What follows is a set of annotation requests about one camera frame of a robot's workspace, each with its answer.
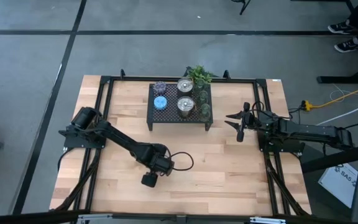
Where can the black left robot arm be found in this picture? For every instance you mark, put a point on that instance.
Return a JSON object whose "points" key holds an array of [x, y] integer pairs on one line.
{"points": [[120, 138]]}

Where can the green glass candlestick holder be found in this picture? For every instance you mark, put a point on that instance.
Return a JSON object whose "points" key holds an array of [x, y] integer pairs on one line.
{"points": [[205, 109], [200, 84], [203, 95]]}

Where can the green plant in white pot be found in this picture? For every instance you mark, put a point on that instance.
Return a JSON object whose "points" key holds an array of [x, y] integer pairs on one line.
{"points": [[201, 73]]}

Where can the silver metal bracket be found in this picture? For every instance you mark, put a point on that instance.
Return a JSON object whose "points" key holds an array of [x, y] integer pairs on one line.
{"points": [[95, 219], [267, 221]]}

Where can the black aluminium table frame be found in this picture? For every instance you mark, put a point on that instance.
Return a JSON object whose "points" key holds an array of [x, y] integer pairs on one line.
{"points": [[166, 78]]}

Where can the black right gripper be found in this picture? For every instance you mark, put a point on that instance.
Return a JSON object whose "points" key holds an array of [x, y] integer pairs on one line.
{"points": [[249, 124]]}

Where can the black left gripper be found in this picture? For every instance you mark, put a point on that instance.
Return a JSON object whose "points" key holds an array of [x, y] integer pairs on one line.
{"points": [[162, 165]]}

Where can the white printed paper sheet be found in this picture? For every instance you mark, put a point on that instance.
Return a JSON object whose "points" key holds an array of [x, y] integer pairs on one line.
{"points": [[337, 183]]}

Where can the purple patterned candle tin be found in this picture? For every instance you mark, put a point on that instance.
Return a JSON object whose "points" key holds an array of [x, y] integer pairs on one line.
{"points": [[160, 87]]}

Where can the black desk edge bar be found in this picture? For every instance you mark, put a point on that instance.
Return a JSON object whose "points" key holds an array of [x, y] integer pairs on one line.
{"points": [[337, 158]]}

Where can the black perforated metal shelf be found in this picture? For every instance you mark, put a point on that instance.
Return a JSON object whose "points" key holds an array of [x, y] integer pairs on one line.
{"points": [[169, 119]]}

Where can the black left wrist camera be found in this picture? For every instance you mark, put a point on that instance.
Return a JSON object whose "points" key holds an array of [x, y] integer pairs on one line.
{"points": [[149, 180]]}

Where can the blue patterned candle tin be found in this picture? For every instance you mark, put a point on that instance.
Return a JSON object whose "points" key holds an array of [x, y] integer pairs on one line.
{"points": [[160, 103]]}

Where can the person's shoe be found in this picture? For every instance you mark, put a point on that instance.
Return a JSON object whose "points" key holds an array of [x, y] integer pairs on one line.
{"points": [[340, 28], [346, 46]]}

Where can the silver ribbed candle jar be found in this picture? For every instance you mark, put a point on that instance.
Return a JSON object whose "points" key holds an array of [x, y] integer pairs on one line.
{"points": [[185, 85], [185, 104]]}

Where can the black desk frame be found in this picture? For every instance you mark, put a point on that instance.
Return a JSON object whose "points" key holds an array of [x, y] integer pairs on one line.
{"points": [[337, 79]]}

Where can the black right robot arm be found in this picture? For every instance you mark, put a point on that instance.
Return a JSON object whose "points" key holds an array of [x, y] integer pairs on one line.
{"points": [[315, 130]]}

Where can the black overhead beam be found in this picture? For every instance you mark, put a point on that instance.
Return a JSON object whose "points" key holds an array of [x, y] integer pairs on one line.
{"points": [[26, 220]]}

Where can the black tripod leg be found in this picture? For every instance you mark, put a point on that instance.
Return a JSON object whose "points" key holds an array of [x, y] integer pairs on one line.
{"points": [[244, 6]]}

